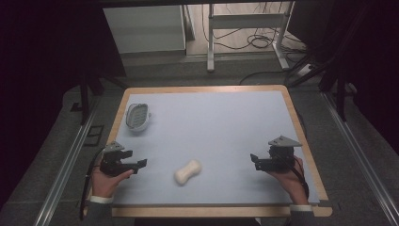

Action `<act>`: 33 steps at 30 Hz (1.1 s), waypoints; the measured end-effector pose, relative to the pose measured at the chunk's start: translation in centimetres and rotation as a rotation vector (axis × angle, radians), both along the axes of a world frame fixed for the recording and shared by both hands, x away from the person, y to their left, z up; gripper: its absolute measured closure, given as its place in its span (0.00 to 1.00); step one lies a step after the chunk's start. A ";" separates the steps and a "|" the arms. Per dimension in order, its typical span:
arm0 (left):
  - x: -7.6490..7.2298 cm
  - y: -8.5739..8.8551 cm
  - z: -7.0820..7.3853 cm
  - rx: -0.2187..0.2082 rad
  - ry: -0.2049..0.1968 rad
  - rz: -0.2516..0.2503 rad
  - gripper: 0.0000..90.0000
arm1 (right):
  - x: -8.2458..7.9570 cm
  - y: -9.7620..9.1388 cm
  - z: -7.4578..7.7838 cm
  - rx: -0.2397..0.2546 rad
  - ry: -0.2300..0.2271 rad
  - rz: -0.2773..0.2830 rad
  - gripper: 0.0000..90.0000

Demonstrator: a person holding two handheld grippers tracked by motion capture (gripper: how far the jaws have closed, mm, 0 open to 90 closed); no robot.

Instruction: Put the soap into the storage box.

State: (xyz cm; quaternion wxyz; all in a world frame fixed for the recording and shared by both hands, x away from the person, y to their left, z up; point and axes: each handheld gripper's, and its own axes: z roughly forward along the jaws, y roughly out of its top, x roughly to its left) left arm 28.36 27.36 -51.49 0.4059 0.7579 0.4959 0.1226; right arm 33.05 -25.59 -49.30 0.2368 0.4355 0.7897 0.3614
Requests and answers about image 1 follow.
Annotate black metal stand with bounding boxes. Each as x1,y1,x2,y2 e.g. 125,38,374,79
285,46,357,122
78,70,128,126

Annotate person's left hand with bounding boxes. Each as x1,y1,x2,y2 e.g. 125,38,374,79
90,158,135,200

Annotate black floor cable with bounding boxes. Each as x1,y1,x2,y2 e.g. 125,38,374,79
238,70,291,87

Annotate white power strip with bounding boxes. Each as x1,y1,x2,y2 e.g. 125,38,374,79
295,63,315,78

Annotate aluminium rail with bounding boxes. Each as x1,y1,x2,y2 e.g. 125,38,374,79
322,91,399,226
32,102,100,226

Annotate white soap bar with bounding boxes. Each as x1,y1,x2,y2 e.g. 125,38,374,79
173,158,202,186

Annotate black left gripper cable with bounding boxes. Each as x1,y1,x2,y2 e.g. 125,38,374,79
78,146,106,221

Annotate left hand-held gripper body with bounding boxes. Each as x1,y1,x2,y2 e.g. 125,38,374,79
99,140,134,177

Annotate white metal stand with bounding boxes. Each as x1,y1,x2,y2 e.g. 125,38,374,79
206,2,295,73

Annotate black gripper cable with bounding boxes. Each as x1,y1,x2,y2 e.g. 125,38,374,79
78,146,106,221
281,153,311,201

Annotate white cabinet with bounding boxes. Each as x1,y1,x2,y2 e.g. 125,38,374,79
103,4,187,55

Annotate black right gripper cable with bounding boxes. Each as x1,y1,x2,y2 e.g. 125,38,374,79
281,153,311,201

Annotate black floor cables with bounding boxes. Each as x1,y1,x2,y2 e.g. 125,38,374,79
200,2,308,55

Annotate grey mesh basket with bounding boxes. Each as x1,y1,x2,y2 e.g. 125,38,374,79
124,102,152,133

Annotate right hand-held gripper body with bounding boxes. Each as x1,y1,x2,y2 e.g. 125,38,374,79
266,135,304,173

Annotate pale blue table mat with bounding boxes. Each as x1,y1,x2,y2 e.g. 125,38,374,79
112,89,322,207

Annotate person's right hand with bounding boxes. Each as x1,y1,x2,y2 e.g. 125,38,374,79
267,155,311,206

